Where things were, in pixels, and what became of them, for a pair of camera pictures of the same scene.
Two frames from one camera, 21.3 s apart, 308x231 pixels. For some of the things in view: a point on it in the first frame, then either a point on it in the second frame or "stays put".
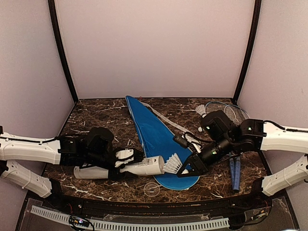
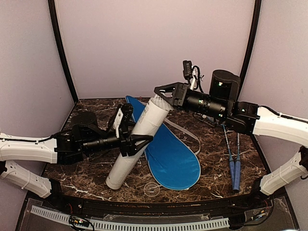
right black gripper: (198, 168) -> (179, 97)
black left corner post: (53, 11) stays put
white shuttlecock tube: (154, 165) -> (149, 119)
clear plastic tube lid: (151, 189) stays put
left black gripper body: (95, 159) -> (123, 133)
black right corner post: (250, 50) stays put
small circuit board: (78, 221) stays put
